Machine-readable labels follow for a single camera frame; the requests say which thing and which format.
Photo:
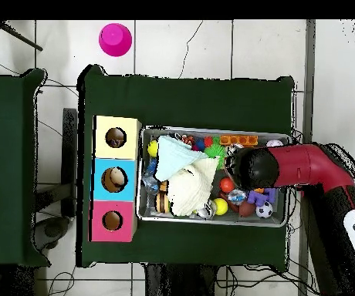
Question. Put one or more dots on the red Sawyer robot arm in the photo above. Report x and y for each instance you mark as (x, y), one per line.
(301, 166)

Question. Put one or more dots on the white baseball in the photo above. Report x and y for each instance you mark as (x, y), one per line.
(274, 143)

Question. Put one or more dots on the red rubber ball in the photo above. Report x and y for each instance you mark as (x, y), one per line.
(227, 185)

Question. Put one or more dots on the pink plastic cup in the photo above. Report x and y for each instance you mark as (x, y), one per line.
(115, 40)

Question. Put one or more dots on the wooden box with three holes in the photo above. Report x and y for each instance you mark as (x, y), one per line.
(128, 151)

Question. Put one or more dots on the light blue muslin cloth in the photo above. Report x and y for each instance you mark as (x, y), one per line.
(174, 157)

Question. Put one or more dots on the purple foam toy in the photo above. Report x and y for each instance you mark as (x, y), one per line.
(257, 198)

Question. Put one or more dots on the black and white soccer ball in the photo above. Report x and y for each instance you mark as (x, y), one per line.
(264, 210)

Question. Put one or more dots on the brown football toy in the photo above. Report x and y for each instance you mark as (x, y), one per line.
(247, 209)

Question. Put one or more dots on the green spiky ball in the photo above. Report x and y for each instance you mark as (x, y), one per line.
(214, 151)

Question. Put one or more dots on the plain yellow ball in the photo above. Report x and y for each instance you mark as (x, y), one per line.
(220, 206)

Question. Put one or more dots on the cream knitted cloth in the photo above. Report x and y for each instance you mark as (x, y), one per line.
(190, 188)

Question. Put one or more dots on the dark green side table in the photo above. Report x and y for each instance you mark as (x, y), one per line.
(4, 154)

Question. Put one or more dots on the orange plastic tray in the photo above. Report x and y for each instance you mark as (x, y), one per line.
(238, 140)

